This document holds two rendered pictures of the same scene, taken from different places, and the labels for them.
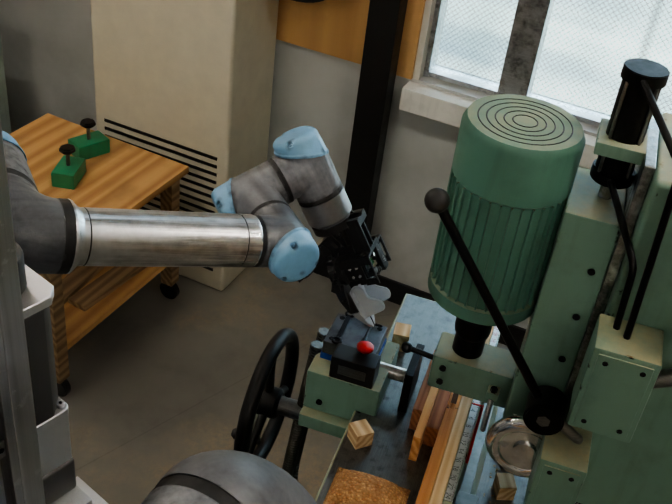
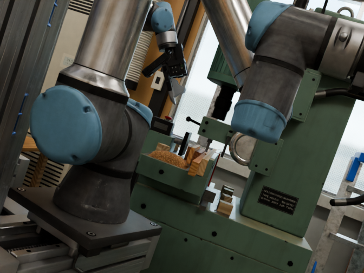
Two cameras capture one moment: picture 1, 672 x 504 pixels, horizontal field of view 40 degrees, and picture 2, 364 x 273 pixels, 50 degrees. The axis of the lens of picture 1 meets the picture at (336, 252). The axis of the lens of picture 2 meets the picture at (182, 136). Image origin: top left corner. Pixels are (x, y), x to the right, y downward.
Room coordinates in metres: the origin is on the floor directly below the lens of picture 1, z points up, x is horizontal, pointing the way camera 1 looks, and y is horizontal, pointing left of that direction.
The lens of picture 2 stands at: (-0.20, 0.02, 1.06)
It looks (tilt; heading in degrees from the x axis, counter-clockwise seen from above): 4 degrees down; 353
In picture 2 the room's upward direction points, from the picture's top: 19 degrees clockwise
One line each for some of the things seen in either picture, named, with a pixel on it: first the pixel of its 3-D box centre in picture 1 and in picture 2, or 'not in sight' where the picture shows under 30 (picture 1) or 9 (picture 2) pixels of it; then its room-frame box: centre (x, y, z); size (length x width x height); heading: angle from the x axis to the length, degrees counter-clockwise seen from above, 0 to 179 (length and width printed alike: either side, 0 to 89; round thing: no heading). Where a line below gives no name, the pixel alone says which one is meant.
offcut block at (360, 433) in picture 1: (360, 434); (162, 149); (1.12, -0.08, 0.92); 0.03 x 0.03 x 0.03; 29
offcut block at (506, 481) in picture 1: (504, 486); (226, 200); (1.13, -0.35, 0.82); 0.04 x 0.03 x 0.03; 7
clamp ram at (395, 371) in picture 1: (395, 373); (177, 140); (1.24, -0.13, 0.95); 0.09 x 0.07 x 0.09; 166
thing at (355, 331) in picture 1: (354, 346); (160, 123); (1.26, -0.05, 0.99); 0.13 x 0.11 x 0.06; 166
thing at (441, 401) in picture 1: (444, 393); (199, 156); (1.24, -0.23, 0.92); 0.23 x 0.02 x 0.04; 166
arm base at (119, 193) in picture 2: not in sight; (98, 184); (0.58, 0.06, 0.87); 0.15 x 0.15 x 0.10
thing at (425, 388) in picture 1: (426, 389); (190, 152); (1.24, -0.20, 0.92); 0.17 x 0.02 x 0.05; 166
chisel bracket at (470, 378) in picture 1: (473, 373); (218, 133); (1.18, -0.26, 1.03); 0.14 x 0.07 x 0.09; 76
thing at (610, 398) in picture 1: (614, 379); (296, 95); (0.99, -0.41, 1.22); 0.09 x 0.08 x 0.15; 76
